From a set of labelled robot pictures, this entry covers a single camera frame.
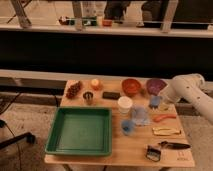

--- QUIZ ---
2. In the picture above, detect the purple bowl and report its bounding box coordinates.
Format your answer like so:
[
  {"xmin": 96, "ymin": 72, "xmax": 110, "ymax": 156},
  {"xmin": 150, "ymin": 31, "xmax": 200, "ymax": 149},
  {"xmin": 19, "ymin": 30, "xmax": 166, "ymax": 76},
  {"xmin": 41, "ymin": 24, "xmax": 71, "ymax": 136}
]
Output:
[{"xmin": 146, "ymin": 78, "xmax": 167, "ymax": 96}]

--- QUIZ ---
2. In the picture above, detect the blue sponge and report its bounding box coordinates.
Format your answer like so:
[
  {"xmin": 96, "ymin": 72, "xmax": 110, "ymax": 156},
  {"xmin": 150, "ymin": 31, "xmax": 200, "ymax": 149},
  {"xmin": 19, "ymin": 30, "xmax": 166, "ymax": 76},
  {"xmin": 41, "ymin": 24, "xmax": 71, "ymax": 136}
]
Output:
[{"xmin": 149, "ymin": 95, "xmax": 162, "ymax": 109}]

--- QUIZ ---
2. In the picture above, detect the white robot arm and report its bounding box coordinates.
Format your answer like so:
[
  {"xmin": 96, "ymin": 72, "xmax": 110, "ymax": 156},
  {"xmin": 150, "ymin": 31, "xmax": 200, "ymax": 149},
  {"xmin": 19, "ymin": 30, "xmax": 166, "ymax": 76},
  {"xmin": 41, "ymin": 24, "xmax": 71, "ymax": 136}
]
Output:
[{"xmin": 159, "ymin": 74, "xmax": 213, "ymax": 124}]

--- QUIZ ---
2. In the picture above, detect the orange bowl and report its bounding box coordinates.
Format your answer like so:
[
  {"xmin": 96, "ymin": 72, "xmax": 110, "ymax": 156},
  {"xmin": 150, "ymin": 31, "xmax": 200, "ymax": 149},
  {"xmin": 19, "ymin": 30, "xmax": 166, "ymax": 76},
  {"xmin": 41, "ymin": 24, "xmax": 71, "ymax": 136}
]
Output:
[{"xmin": 122, "ymin": 78, "xmax": 142, "ymax": 97}]

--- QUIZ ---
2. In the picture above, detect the orange carrot toy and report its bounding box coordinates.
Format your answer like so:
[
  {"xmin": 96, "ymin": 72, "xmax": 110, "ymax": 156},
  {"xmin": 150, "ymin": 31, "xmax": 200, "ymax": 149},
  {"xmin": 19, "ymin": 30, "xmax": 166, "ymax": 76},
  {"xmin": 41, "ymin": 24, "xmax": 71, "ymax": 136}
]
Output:
[{"xmin": 153, "ymin": 114, "xmax": 176, "ymax": 122}]

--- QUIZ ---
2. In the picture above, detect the wooden table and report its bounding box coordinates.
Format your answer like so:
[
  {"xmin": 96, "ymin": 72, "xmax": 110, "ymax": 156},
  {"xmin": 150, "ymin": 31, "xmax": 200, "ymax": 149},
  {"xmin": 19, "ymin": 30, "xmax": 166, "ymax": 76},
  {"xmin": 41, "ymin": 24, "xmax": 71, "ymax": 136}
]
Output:
[{"xmin": 44, "ymin": 78, "xmax": 196, "ymax": 168}]

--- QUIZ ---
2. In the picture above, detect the white plastic cup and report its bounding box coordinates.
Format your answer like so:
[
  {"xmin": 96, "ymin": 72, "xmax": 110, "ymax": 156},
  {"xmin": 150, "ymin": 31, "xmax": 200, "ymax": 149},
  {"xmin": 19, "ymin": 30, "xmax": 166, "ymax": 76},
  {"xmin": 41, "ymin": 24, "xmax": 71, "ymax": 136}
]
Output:
[{"xmin": 117, "ymin": 96, "xmax": 133, "ymax": 114}]

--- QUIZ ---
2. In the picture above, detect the small blue cup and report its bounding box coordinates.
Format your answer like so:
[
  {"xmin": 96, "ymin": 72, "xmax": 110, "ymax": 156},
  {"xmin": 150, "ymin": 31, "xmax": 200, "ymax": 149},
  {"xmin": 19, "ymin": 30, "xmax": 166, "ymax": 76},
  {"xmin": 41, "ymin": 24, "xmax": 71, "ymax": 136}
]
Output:
[{"xmin": 121, "ymin": 120, "xmax": 134, "ymax": 135}]

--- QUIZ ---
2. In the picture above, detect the black scrub brush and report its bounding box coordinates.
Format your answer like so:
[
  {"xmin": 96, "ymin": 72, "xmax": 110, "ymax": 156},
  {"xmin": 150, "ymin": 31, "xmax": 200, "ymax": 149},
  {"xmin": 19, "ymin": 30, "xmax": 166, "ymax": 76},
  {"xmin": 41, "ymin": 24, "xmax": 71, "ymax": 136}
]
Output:
[{"xmin": 146, "ymin": 146, "xmax": 161, "ymax": 162}]

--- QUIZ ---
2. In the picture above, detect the black rectangular block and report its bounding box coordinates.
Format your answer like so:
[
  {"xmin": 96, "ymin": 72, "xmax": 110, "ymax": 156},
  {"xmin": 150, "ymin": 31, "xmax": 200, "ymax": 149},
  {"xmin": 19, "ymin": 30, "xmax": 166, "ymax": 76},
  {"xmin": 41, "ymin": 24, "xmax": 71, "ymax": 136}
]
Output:
[{"xmin": 102, "ymin": 92, "xmax": 121, "ymax": 100}]

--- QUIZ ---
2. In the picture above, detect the orange fruit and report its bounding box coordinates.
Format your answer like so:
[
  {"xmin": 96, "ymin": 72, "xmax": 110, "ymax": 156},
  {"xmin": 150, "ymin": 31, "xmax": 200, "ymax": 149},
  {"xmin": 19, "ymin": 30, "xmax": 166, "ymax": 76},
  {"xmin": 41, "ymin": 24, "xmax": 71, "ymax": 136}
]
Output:
[{"xmin": 91, "ymin": 79, "xmax": 101, "ymax": 90}]

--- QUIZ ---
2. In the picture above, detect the small metal cup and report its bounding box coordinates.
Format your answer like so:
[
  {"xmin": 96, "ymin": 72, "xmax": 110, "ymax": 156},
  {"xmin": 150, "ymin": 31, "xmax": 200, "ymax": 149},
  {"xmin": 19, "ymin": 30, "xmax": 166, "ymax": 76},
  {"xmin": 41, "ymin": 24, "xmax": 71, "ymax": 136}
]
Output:
[{"xmin": 83, "ymin": 91, "xmax": 93, "ymax": 105}]

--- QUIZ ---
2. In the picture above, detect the green plastic tray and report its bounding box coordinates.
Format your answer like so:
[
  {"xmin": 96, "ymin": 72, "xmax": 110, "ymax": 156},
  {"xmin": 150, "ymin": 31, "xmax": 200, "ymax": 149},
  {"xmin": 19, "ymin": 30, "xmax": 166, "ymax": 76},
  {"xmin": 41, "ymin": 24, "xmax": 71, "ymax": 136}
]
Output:
[{"xmin": 45, "ymin": 107, "xmax": 112, "ymax": 156}]

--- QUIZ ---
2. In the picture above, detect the red grapes bunch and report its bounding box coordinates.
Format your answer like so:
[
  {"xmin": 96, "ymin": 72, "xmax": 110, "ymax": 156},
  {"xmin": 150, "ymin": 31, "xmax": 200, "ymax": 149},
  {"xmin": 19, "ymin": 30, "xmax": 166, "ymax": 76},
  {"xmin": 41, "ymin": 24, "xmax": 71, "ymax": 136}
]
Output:
[{"xmin": 66, "ymin": 81, "xmax": 82, "ymax": 99}]

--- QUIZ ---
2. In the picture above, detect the black chair base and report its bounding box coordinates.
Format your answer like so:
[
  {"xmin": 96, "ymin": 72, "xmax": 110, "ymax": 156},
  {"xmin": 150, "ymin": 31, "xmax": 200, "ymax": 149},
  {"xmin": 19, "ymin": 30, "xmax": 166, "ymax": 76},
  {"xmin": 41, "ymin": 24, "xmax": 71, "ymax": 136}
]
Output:
[{"xmin": 0, "ymin": 120, "xmax": 36, "ymax": 150}]

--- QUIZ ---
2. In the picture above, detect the black handled knife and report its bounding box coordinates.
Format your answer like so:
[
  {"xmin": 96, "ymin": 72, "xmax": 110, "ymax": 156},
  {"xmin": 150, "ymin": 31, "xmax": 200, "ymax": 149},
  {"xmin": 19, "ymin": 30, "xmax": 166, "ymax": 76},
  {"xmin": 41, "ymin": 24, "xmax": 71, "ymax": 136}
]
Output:
[{"xmin": 158, "ymin": 141, "xmax": 191, "ymax": 150}]

